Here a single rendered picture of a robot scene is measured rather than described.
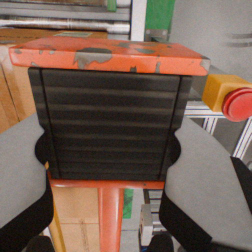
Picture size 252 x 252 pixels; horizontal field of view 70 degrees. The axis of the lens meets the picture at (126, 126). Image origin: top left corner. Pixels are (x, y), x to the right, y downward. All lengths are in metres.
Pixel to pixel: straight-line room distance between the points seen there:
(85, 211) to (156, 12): 1.19
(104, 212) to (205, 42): 1.39
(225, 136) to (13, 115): 1.44
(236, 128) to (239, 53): 0.54
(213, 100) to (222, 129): 1.13
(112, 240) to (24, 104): 0.38
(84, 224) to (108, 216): 1.46
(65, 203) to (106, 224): 0.53
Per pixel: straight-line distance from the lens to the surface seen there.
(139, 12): 0.76
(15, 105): 0.51
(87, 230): 1.70
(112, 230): 0.20
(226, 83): 0.42
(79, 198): 0.68
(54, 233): 0.48
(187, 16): 1.42
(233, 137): 1.65
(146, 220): 0.74
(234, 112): 0.41
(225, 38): 1.53
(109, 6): 0.71
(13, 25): 0.90
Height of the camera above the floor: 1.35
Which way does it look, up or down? 59 degrees down
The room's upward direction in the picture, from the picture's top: 177 degrees clockwise
